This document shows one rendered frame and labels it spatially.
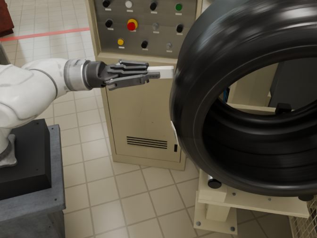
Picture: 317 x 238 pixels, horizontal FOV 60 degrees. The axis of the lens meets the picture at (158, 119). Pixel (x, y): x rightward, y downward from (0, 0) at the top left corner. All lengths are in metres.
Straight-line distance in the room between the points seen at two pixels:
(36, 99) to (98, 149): 1.58
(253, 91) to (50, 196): 0.92
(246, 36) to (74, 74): 0.45
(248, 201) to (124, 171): 1.22
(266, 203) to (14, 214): 0.95
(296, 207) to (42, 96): 0.87
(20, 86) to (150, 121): 1.15
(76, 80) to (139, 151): 1.27
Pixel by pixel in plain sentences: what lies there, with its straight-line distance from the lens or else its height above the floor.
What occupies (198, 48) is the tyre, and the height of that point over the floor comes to 1.36.
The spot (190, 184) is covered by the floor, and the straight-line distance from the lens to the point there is 2.01.
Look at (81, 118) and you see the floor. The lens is 2.56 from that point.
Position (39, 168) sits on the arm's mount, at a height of 0.75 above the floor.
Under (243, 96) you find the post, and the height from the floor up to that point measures 0.99.
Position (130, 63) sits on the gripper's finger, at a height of 1.25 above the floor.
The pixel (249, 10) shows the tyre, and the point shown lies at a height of 1.45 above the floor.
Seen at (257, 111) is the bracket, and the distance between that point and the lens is 1.16.
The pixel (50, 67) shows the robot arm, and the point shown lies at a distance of 0.80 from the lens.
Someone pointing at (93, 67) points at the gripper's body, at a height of 1.26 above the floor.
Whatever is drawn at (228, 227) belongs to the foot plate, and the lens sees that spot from 1.88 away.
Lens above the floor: 1.65
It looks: 42 degrees down
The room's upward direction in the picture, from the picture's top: straight up
